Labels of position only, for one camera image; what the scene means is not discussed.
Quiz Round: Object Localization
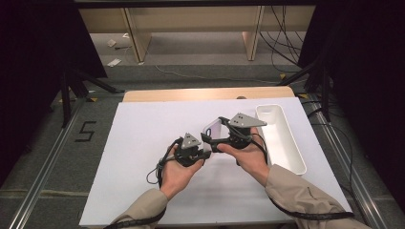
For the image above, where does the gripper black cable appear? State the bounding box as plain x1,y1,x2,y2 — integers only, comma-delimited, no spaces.
237,133,355,221
104,137,180,229

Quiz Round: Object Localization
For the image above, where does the aluminium floor rail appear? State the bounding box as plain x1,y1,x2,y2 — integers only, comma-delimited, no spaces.
309,94,388,229
8,98,87,229

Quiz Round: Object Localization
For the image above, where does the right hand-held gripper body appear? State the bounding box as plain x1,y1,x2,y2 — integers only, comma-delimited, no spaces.
211,113,267,153

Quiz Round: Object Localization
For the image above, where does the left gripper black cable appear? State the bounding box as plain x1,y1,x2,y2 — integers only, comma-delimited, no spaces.
104,137,180,229

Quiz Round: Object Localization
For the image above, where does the light wooden table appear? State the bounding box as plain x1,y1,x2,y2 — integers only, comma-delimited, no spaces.
122,86,295,103

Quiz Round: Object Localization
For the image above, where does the beige wooden desk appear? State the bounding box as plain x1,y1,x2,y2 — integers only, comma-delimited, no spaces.
77,4,316,63

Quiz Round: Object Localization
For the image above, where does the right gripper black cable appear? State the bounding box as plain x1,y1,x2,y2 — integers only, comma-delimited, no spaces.
237,133,355,221

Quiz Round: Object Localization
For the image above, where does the white floor cable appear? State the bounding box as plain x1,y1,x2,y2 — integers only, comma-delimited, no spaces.
155,65,281,85

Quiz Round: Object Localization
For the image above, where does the person's right hand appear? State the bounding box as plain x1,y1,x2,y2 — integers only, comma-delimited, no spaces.
217,127,271,188

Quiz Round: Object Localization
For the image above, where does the person's left hand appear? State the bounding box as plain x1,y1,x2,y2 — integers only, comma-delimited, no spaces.
159,146,205,201

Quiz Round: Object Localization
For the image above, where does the black tripod stand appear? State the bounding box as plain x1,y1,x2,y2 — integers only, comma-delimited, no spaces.
276,56,332,123
60,68,125,128

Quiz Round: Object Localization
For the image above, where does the thin black floor cable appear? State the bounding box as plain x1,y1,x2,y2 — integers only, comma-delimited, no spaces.
307,98,356,196

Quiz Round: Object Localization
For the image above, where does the bundle of black cables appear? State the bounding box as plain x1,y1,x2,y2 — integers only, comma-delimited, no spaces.
259,5,307,74

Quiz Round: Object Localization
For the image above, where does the white plastic bin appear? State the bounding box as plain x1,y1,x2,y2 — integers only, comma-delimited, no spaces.
255,104,308,176

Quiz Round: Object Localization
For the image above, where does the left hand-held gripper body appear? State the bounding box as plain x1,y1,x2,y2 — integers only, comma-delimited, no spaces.
174,133,204,168

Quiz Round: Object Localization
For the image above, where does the black curtain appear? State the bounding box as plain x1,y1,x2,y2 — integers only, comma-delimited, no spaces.
0,0,108,189
297,0,405,204

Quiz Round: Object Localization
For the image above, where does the white table cover sheet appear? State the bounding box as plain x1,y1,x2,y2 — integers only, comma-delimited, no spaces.
79,96,352,227

